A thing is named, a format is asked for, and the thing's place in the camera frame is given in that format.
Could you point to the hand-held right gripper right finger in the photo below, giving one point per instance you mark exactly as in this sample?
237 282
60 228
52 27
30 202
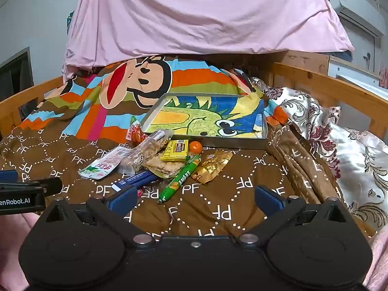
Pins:
266 200

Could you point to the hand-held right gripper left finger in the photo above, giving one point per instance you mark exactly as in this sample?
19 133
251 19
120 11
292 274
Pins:
122 201

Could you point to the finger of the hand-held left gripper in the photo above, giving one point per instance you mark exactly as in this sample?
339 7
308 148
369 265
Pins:
7 175
45 185

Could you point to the red white small packet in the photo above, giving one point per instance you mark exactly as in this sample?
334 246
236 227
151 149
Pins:
140 192

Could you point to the blue white packet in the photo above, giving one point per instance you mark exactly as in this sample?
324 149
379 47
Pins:
136 180

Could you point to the white green snack packet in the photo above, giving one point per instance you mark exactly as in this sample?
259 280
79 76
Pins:
103 165

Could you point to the clear peanut bar packet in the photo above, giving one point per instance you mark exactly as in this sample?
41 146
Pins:
145 151

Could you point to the rice cracker packet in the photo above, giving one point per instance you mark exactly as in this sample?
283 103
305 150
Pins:
165 165

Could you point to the green sausage stick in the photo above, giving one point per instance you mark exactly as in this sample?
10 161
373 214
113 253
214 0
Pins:
178 180

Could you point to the gold foil snack packet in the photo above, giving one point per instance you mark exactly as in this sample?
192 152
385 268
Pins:
212 163

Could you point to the metal tray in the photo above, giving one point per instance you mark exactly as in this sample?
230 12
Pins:
230 144

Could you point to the orange snack packet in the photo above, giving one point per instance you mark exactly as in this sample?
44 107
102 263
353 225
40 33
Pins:
135 133

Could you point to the yellow snack packet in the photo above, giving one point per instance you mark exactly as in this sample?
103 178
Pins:
177 150

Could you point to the tangerine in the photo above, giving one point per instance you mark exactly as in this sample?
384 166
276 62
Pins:
195 147

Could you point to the monkey printed blanket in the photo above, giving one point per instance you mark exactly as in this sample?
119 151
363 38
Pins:
75 145

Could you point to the floral satin quilt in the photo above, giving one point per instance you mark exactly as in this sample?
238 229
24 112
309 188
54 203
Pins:
357 157

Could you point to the dark window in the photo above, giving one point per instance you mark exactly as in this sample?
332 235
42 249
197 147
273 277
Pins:
15 72

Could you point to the dinosaur printed cloth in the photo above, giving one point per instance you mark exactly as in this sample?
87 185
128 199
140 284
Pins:
197 118

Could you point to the person's right leg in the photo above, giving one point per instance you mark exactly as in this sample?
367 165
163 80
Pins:
380 260

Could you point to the white cabinet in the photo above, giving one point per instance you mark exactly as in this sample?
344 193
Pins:
348 66

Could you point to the pink bed sheet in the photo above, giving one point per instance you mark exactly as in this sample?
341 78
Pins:
197 15

